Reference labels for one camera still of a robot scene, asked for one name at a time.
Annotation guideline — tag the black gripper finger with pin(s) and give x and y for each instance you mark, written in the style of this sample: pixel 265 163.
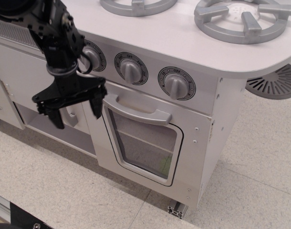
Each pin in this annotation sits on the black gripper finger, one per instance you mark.
pixel 96 103
pixel 55 117

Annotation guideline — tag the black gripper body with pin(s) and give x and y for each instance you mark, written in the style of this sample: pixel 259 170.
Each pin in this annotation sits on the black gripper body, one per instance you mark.
pixel 67 91

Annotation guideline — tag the grey oven door handle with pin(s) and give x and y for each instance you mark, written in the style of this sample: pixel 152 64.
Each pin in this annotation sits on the grey oven door handle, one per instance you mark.
pixel 156 117

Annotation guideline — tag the white oven door with window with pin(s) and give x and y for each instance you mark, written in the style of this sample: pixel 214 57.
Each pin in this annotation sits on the white oven door with window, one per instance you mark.
pixel 134 150

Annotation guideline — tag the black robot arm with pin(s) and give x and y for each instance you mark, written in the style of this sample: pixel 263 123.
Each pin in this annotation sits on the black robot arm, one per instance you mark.
pixel 54 32

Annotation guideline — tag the green toy in oven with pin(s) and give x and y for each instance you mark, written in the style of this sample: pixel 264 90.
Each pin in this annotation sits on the green toy in oven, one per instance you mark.
pixel 165 164

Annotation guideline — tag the grey left stove knob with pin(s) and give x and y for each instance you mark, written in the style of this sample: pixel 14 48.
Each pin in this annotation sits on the grey left stove knob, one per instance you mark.
pixel 92 56

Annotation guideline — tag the grey stove knob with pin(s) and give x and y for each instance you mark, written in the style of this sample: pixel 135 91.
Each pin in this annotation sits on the grey stove knob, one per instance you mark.
pixel 176 83
pixel 92 56
pixel 131 68

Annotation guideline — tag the grey middle stove knob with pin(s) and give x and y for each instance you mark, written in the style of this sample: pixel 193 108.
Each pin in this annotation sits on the grey middle stove knob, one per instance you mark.
pixel 131 68

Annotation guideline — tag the white left cabinet door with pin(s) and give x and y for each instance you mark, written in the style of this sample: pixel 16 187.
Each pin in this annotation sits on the white left cabinet door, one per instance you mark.
pixel 8 109

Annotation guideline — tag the grey vent grille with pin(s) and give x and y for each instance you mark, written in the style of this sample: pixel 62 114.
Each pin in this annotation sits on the grey vent grille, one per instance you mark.
pixel 17 34

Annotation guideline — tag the grey right stove knob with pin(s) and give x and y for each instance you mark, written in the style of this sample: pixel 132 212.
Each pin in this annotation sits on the grey right stove knob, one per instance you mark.
pixel 176 83

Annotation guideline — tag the white toy kitchen stove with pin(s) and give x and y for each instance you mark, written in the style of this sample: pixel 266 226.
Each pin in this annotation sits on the white toy kitchen stove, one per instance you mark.
pixel 219 69

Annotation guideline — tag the grey left burner grate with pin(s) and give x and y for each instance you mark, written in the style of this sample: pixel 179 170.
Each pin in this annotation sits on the grey left burner grate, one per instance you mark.
pixel 138 8

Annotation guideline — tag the grey burner grate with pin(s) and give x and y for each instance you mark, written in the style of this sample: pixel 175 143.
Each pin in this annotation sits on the grey burner grate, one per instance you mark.
pixel 242 21
pixel 138 8

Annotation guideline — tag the aluminium extrusion foot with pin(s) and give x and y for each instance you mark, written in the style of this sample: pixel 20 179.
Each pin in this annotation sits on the aluminium extrusion foot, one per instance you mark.
pixel 177 209

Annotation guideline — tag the grey right burner grate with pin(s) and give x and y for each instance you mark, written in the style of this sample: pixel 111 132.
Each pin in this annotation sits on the grey right burner grate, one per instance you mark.
pixel 242 21

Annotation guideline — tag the grey slotted round disc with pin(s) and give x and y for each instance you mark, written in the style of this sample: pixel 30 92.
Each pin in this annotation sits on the grey slotted round disc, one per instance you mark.
pixel 275 85

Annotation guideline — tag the grey cabinet door handle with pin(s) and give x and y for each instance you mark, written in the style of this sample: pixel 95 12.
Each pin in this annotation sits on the grey cabinet door handle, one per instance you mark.
pixel 69 118

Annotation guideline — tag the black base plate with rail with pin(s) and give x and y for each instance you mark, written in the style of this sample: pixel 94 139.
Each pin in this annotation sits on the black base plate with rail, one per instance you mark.
pixel 14 217

